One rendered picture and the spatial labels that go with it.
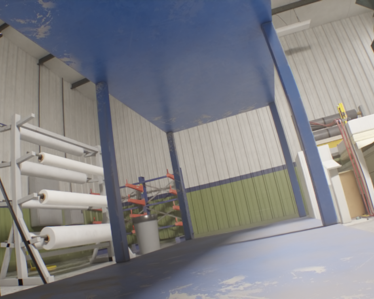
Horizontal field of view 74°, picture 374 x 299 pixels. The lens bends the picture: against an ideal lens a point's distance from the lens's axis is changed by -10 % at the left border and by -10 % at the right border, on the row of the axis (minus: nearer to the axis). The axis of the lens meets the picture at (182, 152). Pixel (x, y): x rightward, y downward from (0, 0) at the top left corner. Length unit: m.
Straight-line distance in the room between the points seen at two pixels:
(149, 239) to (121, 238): 4.23
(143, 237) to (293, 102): 4.58
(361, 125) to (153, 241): 3.85
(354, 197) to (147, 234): 3.47
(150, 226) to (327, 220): 4.54
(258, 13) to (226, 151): 7.17
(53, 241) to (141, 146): 6.01
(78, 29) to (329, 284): 0.87
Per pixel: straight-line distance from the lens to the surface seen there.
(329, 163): 3.62
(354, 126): 3.75
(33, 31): 0.93
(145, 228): 5.19
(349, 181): 4.17
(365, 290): 0.28
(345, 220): 3.57
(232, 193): 7.84
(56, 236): 3.47
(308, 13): 9.00
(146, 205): 7.97
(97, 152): 5.21
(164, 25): 0.93
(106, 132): 1.06
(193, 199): 8.08
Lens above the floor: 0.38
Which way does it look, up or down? 15 degrees up
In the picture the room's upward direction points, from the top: 11 degrees counter-clockwise
